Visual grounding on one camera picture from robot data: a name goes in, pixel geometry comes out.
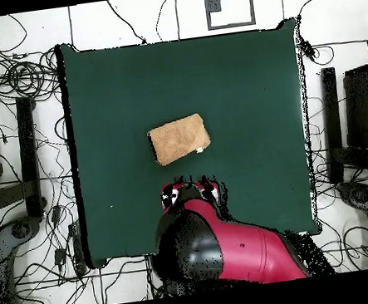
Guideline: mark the tan terry towel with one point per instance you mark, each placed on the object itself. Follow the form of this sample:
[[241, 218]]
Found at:
[[179, 139]]

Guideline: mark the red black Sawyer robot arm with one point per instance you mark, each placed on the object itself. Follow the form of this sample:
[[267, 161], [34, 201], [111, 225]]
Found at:
[[243, 244]]

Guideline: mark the dark green table cloth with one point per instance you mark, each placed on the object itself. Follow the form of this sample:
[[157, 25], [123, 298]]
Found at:
[[130, 98]]

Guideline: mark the small black power adapter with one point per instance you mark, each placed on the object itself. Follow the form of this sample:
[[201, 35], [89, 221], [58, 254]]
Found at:
[[56, 214], [59, 257]]

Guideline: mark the gray black floor stand base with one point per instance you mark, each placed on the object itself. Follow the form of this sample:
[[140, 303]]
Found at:
[[20, 230], [360, 194]]

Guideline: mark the gray square floor box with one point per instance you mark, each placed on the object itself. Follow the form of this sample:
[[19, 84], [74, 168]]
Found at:
[[213, 2]]

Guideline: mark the black metal stand frame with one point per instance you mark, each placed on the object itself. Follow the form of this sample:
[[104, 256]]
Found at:
[[29, 155], [332, 122]]

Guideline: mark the gray floor hatch frame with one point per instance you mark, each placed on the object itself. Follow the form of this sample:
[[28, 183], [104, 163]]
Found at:
[[231, 25]]

